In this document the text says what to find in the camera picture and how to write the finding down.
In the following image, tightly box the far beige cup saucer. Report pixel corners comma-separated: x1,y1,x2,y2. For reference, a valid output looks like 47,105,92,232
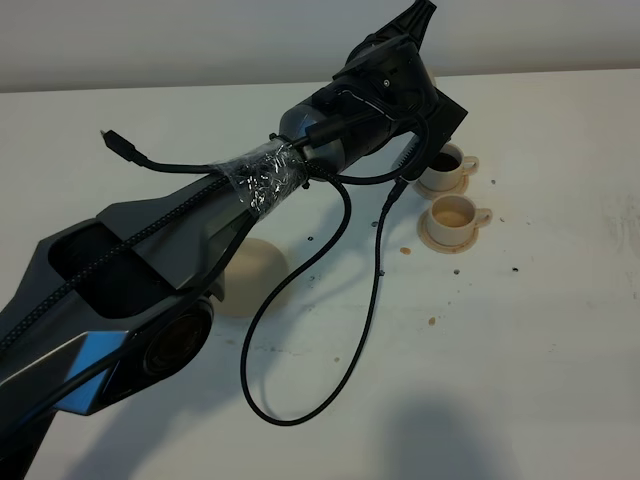
414,169,469,200

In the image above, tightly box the beige cup saucer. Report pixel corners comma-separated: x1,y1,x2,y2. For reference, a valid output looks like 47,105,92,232
414,169,469,200
417,208,479,254

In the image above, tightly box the near beige cup saucer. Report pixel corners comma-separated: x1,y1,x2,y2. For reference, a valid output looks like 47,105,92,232
417,208,479,254

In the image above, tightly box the far beige teacup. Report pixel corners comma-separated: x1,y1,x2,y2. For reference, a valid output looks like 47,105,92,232
416,143,479,193

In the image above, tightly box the black camera cable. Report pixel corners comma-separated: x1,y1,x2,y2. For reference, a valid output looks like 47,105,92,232
242,112,431,427

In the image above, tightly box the near beige teacup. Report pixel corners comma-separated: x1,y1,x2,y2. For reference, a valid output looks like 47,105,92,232
426,194,493,247

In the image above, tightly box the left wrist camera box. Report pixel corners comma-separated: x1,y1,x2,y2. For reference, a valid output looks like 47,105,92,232
394,89,468,181

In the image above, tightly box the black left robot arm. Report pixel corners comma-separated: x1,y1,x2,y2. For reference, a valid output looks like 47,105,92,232
1,1,438,479

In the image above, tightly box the beige teapot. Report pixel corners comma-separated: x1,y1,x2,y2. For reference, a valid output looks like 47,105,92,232
427,69,437,88

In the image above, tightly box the beige teacup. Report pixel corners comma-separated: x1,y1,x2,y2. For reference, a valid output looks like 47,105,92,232
416,143,479,193
426,194,493,247

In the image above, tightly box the beige teapot saucer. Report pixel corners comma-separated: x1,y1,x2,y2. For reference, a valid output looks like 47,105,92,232
212,238,290,318

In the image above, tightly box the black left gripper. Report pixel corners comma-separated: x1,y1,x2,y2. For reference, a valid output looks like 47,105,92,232
333,0,438,120

